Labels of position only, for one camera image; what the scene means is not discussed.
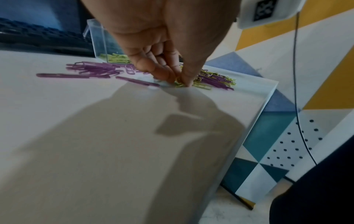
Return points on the person's left hand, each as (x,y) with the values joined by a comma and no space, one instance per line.
(166,26)

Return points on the heap of green paper clips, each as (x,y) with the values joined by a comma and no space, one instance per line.
(116,58)

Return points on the single green paper clip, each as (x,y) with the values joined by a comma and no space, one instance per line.
(179,84)

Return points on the transparent box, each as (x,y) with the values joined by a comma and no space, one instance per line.
(99,37)

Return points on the pile of mixed paper clips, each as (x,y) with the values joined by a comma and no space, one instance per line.
(94,69)

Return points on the person's black trousers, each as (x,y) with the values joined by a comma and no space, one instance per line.
(318,192)

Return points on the black keyboard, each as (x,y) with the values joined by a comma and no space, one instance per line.
(41,37)

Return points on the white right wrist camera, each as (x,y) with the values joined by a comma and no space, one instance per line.
(284,11)

